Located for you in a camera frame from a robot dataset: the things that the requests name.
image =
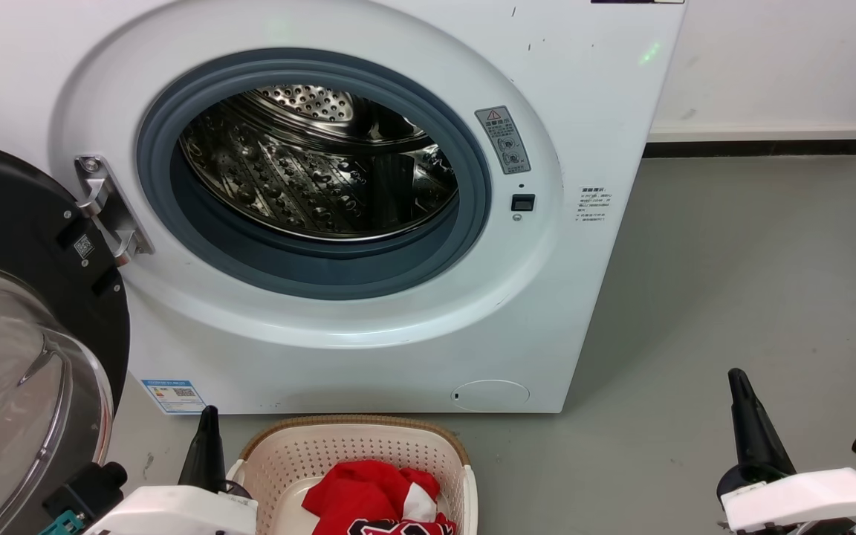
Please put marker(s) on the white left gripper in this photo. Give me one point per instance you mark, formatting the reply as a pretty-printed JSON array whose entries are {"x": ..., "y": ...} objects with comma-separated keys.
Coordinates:
[{"x": 175, "y": 516}]

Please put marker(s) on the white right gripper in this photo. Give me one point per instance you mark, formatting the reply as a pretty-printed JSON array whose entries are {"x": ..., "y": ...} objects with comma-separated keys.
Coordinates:
[{"x": 807, "y": 501}]

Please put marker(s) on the red jersey garment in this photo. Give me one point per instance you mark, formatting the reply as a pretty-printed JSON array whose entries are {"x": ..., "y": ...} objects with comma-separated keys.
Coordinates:
[{"x": 368, "y": 490}]

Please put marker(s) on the cream perforated laundry basket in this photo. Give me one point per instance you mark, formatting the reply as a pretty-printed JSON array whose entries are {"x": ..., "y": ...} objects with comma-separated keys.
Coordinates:
[{"x": 279, "y": 461}]

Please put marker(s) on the black glass washer door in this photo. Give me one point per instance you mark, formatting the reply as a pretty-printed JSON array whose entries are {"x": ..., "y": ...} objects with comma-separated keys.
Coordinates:
[{"x": 4, "y": 245}]

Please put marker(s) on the stainless steel washing machine drum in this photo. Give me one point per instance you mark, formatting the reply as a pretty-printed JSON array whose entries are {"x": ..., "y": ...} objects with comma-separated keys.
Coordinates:
[{"x": 309, "y": 178}]

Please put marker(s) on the blue energy label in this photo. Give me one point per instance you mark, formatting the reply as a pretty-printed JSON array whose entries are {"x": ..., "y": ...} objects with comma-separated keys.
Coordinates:
[{"x": 174, "y": 396}]

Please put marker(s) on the grey rubber door gasket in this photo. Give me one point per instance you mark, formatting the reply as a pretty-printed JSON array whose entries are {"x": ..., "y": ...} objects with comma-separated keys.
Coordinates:
[{"x": 309, "y": 271}]

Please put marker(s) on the white QR code sticker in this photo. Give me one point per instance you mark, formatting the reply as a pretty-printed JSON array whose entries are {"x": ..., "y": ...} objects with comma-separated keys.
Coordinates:
[{"x": 84, "y": 246}]

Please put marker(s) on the round filter cover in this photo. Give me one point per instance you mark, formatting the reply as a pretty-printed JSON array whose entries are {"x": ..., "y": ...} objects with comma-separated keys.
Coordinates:
[{"x": 490, "y": 395}]

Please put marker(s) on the metal door hinge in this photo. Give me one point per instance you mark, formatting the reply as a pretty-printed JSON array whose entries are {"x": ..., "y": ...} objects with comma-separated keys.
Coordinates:
[{"x": 108, "y": 208}]

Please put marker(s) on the white text sticker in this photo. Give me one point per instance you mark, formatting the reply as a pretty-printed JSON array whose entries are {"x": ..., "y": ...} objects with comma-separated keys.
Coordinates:
[{"x": 592, "y": 204}]

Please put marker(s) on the white black baseboard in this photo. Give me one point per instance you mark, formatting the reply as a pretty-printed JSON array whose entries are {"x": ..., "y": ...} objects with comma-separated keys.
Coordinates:
[{"x": 762, "y": 140}]

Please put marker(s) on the white front-load washing machine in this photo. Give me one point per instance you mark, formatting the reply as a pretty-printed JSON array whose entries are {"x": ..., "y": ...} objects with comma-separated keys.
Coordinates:
[{"x": 606, "y": 96}]

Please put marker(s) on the grey warning sticker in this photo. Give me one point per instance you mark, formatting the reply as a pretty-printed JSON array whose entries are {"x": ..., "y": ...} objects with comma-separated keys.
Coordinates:
[{"x": 503, "y": 140}]

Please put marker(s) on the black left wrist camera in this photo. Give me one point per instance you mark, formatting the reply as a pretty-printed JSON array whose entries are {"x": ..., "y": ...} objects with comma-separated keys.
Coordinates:
[{"x": 86, "y": 490}]

